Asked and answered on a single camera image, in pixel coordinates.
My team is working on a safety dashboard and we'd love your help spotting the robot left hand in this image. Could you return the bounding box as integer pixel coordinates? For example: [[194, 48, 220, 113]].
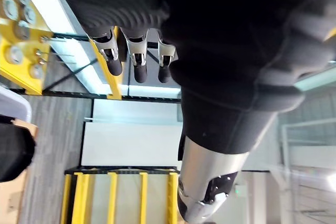
[[48, 0, 336, 224]]

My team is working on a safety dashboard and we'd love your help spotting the yellow slatted shelf rack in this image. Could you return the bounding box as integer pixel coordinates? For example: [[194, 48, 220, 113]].
[[60, 166, 183, 224]]

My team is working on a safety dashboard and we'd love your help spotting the yellow metal shelf rack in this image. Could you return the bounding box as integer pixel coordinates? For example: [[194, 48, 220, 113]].
[[0, 0, 54, 96]]

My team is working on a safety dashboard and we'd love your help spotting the white metal railing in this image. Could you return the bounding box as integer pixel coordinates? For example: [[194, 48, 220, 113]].
[[269, 118, 336, 224]]

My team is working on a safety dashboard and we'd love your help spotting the white partition board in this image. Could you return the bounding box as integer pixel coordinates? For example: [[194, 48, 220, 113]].
[[80, 98, 184, 168]]

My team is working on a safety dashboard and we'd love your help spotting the thin metal peg hook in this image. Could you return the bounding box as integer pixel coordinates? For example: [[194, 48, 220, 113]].
[[35, 49, 77, 65]]

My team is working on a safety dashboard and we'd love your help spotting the white plastic bin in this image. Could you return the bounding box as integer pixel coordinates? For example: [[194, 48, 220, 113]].
[[0, 84, 33, 124]]

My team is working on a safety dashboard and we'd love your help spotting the black plastic housing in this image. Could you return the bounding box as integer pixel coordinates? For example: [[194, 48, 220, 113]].
[[0, 115, 36, 183]]

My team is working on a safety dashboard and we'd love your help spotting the brown cardboard box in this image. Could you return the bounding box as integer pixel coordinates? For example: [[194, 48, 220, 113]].
[[0, 118, 39, 224]]

